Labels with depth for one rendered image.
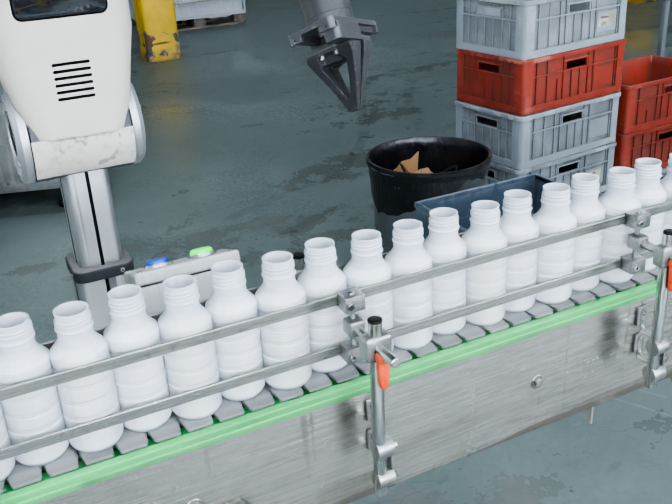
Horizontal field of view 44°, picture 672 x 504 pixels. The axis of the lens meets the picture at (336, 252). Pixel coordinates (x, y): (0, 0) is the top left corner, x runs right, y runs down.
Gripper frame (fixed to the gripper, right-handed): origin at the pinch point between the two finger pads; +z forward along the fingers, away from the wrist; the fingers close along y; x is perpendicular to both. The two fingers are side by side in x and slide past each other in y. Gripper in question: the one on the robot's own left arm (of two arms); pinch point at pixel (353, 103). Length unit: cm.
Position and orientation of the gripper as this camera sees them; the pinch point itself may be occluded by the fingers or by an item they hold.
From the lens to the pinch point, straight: 98.4
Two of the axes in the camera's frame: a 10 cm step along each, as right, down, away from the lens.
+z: 2.7, 9.6, 0.1
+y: 5.4, -1.6, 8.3
